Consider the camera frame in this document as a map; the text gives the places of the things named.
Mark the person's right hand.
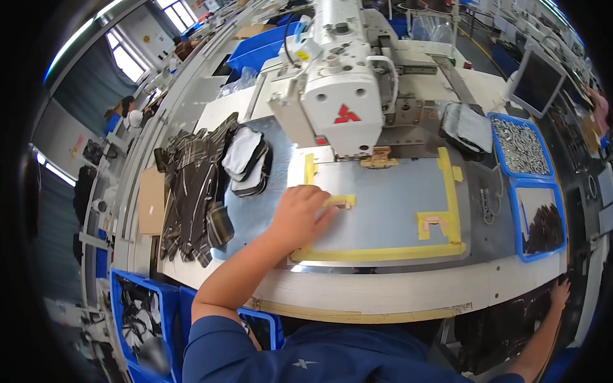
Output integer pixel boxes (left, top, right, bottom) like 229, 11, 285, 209
549, 278, 572, 312

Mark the person's left hand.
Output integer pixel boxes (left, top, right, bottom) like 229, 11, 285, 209
268, 185, 339, 254

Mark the blue bin of dark pieces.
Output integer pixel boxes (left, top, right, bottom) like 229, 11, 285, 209
508, 177, 569, 263

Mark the pile of dark fabric pieces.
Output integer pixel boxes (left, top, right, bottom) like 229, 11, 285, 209
454, 282, 571, 375

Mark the small metal tool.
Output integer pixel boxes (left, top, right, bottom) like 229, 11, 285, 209
478, 184, 504, 226

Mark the yellow tape guide pink insert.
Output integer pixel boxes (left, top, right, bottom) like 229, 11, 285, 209
417, 211, 453, 241

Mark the blue bin of metal rings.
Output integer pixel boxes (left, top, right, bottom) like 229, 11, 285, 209
487, 112, 556, 181

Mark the stack of grey black pieces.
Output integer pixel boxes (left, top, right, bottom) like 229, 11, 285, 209
438, 101, 494, 162

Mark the grey metal template plate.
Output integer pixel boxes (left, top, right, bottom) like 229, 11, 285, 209
286, 145, 473, 270

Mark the grey flat monitor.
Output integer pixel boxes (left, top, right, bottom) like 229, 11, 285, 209
508, 45, 569, 119

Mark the tan presser clamp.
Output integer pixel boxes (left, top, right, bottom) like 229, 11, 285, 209
359, 146, 399, 169

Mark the small yellow tape guide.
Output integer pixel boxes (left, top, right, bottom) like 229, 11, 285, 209
323, 193, 357, 210

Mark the person's body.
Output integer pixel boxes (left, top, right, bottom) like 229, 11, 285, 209
182, 313, 527, 383

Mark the white industrial sewing machine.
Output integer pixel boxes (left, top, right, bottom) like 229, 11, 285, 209
267, 0, 401, 161

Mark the stack of white black pieces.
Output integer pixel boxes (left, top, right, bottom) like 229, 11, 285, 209
221, 125, 274, 198

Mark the pile of plaid fabric pieces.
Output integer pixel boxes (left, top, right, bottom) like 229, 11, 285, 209
153, 112, 240, 269

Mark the clear plastic bag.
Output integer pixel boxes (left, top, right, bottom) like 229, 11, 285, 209
218, 66, 260, 99

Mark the stack of blue crates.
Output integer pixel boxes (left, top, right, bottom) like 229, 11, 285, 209
225, 21, 313, 80

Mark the brown cardboard box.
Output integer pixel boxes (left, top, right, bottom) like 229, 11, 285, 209
233, 22, 277, 40

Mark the brown cardboard sheet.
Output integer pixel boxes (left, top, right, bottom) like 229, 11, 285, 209
137, 165, 166, 236

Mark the yellow tape frame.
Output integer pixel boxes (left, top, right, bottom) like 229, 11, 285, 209
290, 146, 466, 263

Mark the blue crate of strap pieces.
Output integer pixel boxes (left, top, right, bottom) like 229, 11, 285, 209
110, 267, 184, 383

